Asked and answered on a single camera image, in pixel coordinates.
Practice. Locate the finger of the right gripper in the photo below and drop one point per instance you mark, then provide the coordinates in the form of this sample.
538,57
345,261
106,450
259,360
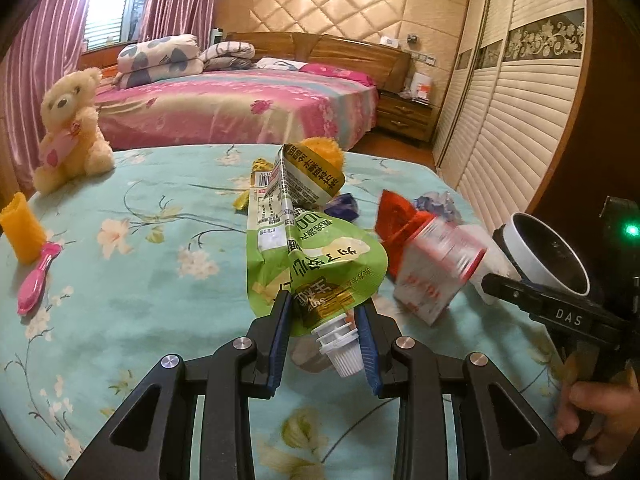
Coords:
524,295

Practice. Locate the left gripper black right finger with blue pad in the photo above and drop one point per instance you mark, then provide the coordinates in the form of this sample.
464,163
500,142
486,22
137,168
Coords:
498,434

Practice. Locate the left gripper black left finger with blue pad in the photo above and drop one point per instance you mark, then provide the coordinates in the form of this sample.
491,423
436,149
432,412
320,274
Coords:
150,435

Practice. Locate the red white carton box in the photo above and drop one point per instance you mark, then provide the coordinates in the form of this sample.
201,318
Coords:
437,262

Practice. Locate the green spouted drink pouch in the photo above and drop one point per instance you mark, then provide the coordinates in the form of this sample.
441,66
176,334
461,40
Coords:
329,265

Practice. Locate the red snack wrapper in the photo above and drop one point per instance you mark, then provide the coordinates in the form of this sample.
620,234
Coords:
397,221

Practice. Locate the blue snack bag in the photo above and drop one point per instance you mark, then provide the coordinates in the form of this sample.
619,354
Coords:
343,206

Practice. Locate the yellow snack packet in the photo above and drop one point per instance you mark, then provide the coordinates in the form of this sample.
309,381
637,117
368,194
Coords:
258,166

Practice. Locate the orange foam net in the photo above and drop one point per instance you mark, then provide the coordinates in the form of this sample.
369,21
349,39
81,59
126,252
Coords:
326,148
23,230

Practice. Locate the white cartoon paper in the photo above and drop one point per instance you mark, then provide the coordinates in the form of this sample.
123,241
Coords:
441,205

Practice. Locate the white black trash bin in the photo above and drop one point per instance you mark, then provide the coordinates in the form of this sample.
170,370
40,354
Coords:
541,256

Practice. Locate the person's right hand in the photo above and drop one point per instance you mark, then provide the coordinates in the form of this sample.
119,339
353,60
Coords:
615,407

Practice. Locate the floral teal tablecloth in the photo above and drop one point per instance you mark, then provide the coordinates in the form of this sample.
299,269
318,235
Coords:
153,262

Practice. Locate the pink plastic hair brush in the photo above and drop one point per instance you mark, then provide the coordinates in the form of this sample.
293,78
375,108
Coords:
31,290

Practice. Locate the louvered sliding wardrobe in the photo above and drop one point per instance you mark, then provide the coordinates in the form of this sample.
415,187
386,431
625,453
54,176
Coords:
508,101

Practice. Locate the wooden nightstand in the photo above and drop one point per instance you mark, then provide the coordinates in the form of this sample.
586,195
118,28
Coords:
404,117

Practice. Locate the white orange box on nightstand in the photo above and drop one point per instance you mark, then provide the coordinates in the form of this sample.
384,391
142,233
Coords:
420,87

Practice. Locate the wooden headboard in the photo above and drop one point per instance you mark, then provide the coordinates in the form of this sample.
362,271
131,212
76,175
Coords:
387,66

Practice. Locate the bed with pink sheet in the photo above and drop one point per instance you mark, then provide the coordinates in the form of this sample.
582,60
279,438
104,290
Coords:
238,107

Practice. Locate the cream teddy bear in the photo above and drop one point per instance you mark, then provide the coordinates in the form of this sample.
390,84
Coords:
73,145

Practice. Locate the pink pillow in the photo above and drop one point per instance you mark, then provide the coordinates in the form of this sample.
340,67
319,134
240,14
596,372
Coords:
337,72

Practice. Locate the white pillow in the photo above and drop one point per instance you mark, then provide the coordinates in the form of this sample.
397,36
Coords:
267,63

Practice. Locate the pink curtain left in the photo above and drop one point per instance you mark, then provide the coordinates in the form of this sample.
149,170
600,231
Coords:
46,48

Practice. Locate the pink curtain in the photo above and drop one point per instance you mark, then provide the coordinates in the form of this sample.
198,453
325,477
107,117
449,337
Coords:
46,48
163,18

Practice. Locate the pink curtain right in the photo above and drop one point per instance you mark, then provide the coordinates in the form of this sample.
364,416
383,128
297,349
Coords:
163,18

